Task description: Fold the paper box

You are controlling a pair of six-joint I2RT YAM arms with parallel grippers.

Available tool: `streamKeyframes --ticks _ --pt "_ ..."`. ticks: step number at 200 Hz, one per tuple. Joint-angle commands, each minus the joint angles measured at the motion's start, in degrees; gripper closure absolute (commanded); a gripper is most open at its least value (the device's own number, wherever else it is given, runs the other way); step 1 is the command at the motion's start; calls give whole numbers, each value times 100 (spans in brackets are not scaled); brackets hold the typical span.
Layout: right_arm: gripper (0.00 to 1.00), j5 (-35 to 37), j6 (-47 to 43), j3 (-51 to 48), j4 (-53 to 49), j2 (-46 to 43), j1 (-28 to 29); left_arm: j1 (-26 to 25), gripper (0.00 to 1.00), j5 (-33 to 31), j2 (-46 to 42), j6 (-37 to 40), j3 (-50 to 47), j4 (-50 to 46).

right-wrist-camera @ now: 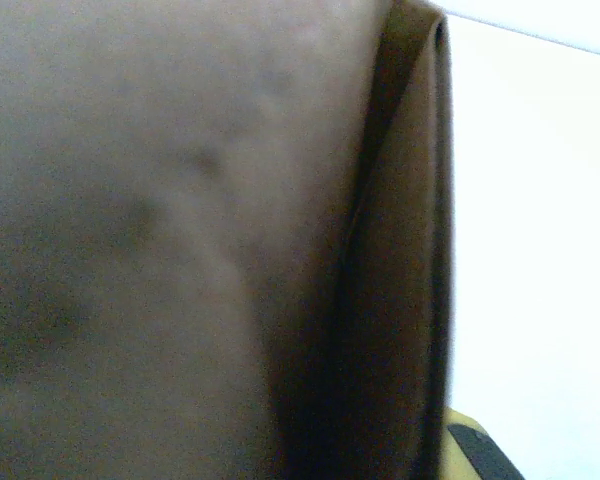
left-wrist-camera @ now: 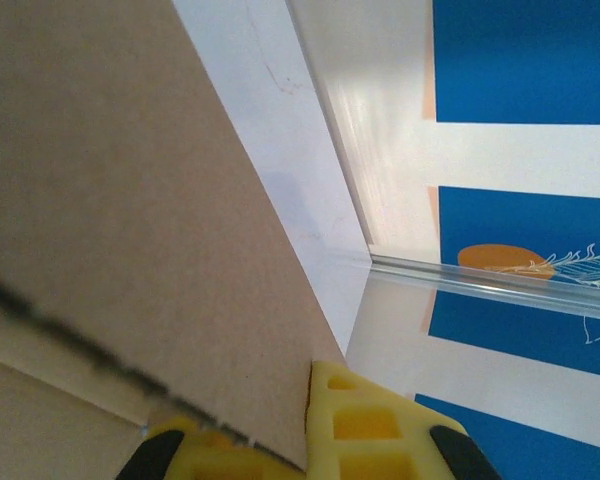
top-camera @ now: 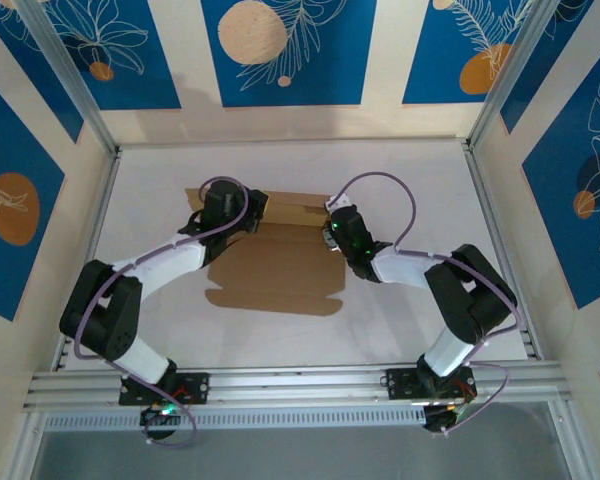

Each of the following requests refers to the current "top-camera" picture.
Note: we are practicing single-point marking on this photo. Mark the brown cardboard paper box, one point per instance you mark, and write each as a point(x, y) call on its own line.
point(280, 270)

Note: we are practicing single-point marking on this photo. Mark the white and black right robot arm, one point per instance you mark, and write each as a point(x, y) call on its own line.
point(400, 267)

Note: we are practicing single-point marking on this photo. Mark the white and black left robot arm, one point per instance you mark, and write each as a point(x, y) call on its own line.
point(170, 260)

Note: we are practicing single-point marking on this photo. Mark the black controller board with LED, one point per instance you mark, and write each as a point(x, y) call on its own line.
point(440, 420)
point(160, 417)

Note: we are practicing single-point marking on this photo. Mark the aluminium table side rail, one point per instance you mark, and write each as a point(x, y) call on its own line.
point(490, 215)
point(96, 225)

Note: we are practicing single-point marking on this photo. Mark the horizontal aluminium mounting rail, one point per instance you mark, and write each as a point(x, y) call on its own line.
point(300, 385)

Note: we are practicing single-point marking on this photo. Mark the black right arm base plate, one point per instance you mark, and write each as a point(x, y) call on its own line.
point(400, 385)

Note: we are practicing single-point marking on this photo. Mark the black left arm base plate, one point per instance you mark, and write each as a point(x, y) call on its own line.
point(197, 387)

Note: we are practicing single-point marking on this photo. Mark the slanted aluminium frame post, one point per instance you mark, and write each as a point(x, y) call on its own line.
point(523, 65)
point(73, 75)

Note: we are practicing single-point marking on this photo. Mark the aluminium frame leg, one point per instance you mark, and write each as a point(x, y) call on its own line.
point(567, 450)
point(27, 450)

